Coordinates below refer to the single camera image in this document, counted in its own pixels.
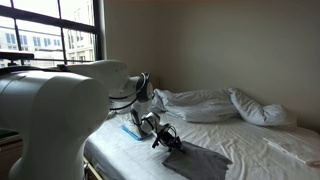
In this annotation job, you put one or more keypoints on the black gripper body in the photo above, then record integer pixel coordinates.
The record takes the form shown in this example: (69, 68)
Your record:
(168, 138)

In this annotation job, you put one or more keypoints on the grey cloth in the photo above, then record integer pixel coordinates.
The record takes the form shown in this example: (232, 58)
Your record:
(196, 163)

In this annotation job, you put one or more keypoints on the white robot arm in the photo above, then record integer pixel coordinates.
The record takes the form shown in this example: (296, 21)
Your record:
(50, 110)

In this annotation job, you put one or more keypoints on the colourful printed folded shirt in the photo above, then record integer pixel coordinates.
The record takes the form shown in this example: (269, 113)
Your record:
(131, 132)

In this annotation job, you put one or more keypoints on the pale grey duvet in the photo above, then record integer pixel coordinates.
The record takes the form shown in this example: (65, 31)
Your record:
(196, 105)

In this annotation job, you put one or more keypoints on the white bed mattress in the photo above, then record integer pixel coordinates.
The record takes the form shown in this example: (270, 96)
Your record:
(233, 143)

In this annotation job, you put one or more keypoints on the pale grey pillow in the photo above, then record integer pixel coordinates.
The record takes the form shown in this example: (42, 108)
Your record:
(256, 111)

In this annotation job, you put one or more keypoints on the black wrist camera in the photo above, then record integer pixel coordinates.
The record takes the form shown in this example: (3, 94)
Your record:
(155, 141)

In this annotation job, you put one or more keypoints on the black window frame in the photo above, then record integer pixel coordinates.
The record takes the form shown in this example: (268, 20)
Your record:
(96, 30)

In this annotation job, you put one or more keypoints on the black stereo camera bar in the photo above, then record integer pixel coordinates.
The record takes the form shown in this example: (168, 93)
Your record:
(16, 55)

